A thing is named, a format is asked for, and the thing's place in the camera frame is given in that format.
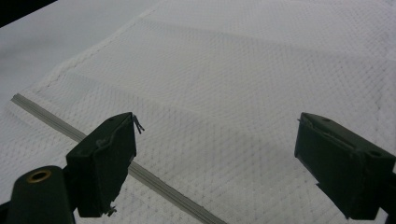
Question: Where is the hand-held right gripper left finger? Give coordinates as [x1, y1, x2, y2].
[65, 111, 146, 218]

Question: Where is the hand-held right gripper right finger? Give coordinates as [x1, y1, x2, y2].
[293, 112, 396, 220]

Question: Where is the white cloth sheet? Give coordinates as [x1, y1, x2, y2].
[0, 0, 396, 224]

